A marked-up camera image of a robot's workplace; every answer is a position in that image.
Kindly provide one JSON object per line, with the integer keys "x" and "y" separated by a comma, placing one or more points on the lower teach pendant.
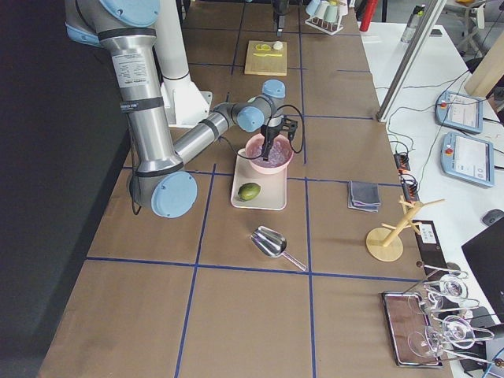
{"x": 469, "y": 159}

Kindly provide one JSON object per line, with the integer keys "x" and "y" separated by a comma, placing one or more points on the bamboo cutting board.
{"x": 265, "y": 66}

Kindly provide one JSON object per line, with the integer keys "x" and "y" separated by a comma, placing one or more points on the wooden mug tree stand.
{"x": 384, "y": 243}

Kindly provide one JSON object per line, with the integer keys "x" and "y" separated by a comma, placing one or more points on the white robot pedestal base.
{"x": 185, "y": 104}

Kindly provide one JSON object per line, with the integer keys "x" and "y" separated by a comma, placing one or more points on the aluminium frame post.
{"x": 420, "y": 36}

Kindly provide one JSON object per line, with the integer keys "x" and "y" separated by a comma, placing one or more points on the metal tray with glasses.
{"x": 403, "y": 318}

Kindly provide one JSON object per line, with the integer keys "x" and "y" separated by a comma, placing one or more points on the grey folded cloth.
{"x": 363, "y": 196}

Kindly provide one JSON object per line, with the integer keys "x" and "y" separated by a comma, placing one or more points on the metal ice scoop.
{"x": 274, "y": 245}

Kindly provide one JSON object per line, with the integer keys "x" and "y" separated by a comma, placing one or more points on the cream rectangular tray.
{"x": 273, "y": 193}

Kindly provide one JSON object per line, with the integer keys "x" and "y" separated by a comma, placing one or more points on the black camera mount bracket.
{"x": 290, "y": 127}

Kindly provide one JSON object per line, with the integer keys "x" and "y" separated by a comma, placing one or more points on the pink bowl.
{"x": 264, "y": 170}

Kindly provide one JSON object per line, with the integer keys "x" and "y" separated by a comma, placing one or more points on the white cup rack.
{"x": 326, "y": 16}

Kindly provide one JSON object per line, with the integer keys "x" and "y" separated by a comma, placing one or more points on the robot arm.
{"x": 159, "y": 181}

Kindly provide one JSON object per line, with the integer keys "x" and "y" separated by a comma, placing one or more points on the yellow plastic knife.
{"x": 267, "y": 55}

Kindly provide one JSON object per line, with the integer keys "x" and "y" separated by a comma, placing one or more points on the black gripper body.
{"x": 270, "y": 134}
{"x": 279, "y": 12}

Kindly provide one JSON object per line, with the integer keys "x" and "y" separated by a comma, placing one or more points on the upper teach pendant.
{"x": 460, "y": 111}

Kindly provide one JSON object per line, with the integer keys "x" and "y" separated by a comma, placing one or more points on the clear ice cubes pile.
{"x": 279, "y": 154}

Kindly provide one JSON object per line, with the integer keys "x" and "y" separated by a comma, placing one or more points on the teach pendant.
{"x": 469, "y": 159}
{"x": 460, "y": 111}

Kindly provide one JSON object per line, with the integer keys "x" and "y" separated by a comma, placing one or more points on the green lime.
{"x": 249, "y": 191}

